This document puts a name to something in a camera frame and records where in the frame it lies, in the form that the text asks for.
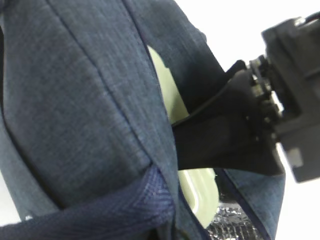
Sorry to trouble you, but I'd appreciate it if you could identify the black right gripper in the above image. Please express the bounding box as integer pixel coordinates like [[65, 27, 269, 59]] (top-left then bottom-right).
[[172, 16, 320, 183]]

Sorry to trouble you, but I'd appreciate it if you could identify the green lid glass food container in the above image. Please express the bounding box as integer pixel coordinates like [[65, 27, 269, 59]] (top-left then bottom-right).
[[147, 44, 221, 230]]

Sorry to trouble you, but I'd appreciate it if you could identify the dark navy fabric lunch bag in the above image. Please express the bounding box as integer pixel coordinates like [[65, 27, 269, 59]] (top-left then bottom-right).
[[0, 0, 286, 240]]

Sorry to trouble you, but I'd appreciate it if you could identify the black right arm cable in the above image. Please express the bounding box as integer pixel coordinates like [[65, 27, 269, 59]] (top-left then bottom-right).
[[171, 84, 231, 127]]

